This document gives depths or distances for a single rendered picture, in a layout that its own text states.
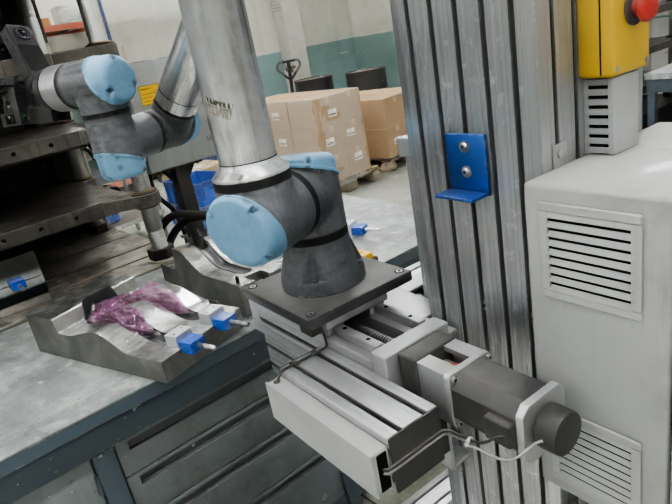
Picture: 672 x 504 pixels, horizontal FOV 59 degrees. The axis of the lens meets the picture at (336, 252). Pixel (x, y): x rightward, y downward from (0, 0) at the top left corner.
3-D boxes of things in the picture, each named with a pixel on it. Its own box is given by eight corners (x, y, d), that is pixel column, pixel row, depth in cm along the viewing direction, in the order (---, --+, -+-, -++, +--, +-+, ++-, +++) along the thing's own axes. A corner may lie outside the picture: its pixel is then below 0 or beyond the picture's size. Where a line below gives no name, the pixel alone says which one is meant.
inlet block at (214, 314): (257, 329, 139) (252, 309, 137) (244, 340, 135) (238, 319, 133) (217, 323, 146) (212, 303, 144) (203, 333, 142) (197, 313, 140)
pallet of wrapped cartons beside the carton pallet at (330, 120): (381, 178, 591) (367, 83, 559) (325, 203, 543) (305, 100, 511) (302, 173, 678) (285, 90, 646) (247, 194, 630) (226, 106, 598)
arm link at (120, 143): (172, 163, 103) (154, 100, 100) (124, 182, 94) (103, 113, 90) (140, 166, 107) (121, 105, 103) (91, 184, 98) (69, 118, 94)
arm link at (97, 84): (110, 112, 90) (93, 54, 87) (63, 119, 95) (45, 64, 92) (147, 102, 96) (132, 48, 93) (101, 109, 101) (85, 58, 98)
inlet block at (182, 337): (227, 353, 131) (221, 331, 129) (211, 365, 127) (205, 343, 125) (186, 345, 138) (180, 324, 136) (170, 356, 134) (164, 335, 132)
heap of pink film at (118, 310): (196, 307, 150) (188, 279, 147) (142, 342, 136) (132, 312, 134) (130, 298, 164) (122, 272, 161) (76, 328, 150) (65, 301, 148)
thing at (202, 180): (238, 195, 543) (233, 171, 536) (202, 209, 518) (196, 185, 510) (202, 191, 585) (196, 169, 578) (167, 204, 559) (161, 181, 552)
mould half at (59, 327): (244, 326, 148) (234, 287, 144) (168, 384, 128) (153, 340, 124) (119, 306, 175) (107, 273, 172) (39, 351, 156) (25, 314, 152)
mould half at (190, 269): (323, 280, 167) (314, 235, 162) (247, 318, 152) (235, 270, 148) (233, 252, 204) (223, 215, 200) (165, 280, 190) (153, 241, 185)
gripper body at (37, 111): (-1, 128, 102) (43, 121, 97) (-14, 76, 100) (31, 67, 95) (38, 124, 109) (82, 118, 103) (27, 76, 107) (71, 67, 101)
